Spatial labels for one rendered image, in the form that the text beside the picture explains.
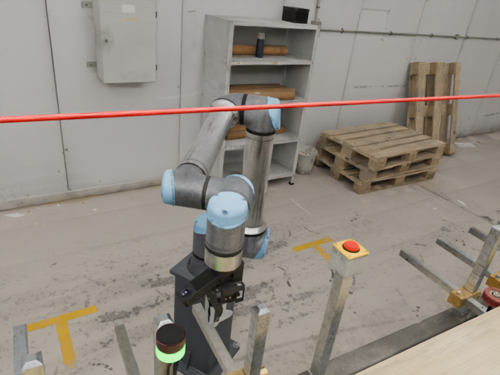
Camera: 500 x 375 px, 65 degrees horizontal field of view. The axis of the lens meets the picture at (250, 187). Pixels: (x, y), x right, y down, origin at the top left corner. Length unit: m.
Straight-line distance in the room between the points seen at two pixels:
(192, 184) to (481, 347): 1.01
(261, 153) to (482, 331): 0.95
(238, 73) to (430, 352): 3.05
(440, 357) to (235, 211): 0.80
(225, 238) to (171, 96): 2.84
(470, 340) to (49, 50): 3.06
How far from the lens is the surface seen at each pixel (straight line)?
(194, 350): 2.17
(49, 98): 3.43
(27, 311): 2.73
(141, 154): 3.73
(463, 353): 1.44
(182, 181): 1.00
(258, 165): 1.54
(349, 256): 1.06
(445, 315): 1.87
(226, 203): 0.88
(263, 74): 4.02
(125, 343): 1.28
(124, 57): 3.21
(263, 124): 1.47
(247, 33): 3.85
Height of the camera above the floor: 1.81
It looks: 27 degrees down
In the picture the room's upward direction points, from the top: 7 degrees clockwise
